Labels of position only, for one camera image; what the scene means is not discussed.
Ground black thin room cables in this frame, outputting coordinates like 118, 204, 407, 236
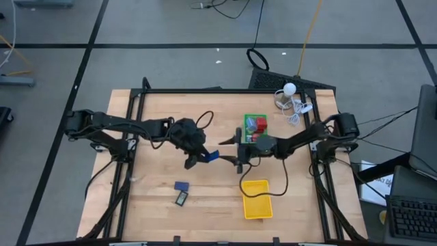
356, 105, 419, 138

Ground black diagonal beam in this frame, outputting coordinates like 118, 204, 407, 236
354, 152, 410, 186

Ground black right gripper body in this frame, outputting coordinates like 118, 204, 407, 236
236, 127, 277, 174

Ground black cable under frame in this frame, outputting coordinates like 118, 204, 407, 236
84, 159, 116, 200

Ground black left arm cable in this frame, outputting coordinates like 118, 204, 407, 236
195, 110, 215, 131

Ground grey flat panel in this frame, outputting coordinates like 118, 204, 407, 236
408, 83, 437, 180

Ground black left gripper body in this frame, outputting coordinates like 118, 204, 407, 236
170, 118, 210, 170

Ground black looped floor cable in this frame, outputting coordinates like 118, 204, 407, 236
246, 0, 270, 72

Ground orange floor cable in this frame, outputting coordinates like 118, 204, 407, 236
0, 33, 35, 77

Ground black perforated panel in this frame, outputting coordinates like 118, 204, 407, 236
247, 67, 337, 92

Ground yellow plastic tray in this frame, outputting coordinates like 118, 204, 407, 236
241, 180, 274, 220

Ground black keyboard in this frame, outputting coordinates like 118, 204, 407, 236
385, 194, 437, 242

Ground white floor cable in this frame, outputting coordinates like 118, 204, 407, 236
0, 0, 17, 69

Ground grey floor bar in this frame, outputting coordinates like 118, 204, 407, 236
0, 74, 36, 87
13, 0, 74, 9

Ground yellow floor cable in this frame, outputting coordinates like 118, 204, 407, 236
296, 0, 324, 77

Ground white coiled cable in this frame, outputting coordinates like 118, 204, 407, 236
285, 96, 313, 126

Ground black object at floor edge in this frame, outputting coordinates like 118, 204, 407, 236
0, 106, 14, 128

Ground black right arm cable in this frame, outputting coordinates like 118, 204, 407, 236
238, 159, 290, 198

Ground black curled floor cable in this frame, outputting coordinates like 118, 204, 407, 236
191, 0, 252, 20

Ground green plastic tray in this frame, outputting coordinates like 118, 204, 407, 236
243, 113, 269, 144

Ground white paper sheet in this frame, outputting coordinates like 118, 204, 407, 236
360, 160, 393, 206

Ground dark blue small box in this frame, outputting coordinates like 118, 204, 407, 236
173, 180, 190, 193

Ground black aluminium table frame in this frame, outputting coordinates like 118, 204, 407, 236
80, 77, 368, 245

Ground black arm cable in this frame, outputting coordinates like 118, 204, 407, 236
238, 159, 290, 198
195, 110, 215, 131

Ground black framed small card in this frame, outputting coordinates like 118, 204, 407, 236
174, 190, 189, 208

